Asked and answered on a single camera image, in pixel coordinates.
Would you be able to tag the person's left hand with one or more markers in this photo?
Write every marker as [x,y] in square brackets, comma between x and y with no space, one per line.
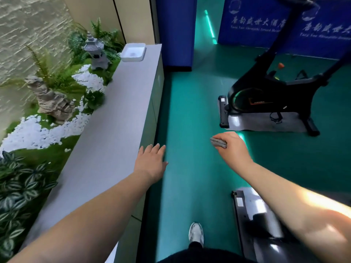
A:
[150,167]

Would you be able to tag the person's right hand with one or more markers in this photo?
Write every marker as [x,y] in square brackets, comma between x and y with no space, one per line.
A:
[235,153]

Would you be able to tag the grey cleaning cloth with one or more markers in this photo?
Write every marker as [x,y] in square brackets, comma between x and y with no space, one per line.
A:
[218,144]

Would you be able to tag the person's left forearm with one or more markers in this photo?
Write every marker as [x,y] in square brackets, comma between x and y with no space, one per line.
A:
[82,224]

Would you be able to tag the person's right forearm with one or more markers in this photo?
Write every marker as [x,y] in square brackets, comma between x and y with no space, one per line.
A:
[301,205]

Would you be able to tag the black exercise bike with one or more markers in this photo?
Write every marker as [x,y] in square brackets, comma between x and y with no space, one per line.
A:
[257,121]
[256,199]

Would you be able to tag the person's black trousers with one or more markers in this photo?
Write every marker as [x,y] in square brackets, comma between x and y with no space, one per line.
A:
[205,256]

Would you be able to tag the long cabinet with grey top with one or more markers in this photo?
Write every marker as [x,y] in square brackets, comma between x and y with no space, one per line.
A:
[109,134]

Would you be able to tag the white sneaker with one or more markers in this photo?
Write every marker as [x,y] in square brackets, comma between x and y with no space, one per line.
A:
[196,234]

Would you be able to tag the small dark green shrub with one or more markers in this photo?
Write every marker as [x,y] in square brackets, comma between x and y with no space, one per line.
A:
[107,77]
[94,101]

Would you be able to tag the red round knob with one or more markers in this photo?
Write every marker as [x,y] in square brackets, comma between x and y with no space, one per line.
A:
[280,65]

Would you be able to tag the green moss mat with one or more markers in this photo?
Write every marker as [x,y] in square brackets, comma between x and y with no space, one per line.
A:
[46,158]

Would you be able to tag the patch of white pebbles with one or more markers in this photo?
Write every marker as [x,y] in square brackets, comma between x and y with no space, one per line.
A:
[89,79]
[30,134]

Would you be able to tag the white plastic tray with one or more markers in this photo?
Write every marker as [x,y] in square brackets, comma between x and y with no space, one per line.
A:
[133,53]

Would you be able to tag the grey stacked rock ornament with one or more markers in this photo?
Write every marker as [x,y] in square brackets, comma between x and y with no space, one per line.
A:
[52,101]

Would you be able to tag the grey stone pagoda lantern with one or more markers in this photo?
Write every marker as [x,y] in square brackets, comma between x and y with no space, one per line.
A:
[96,56]

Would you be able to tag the blue hotel banner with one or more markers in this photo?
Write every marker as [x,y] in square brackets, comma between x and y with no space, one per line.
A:
[246,27]

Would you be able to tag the slim green fern plant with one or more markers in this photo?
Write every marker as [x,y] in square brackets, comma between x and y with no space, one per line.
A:
[52,76]

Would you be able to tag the variegated leaf plant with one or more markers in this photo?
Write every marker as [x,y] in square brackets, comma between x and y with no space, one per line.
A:
[19,194]

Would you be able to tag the large bushy fern plant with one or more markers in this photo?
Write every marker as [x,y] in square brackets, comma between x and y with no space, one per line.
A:
[109,38]

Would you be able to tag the blue wall pad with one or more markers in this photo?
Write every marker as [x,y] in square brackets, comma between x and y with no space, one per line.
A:
[178,30]

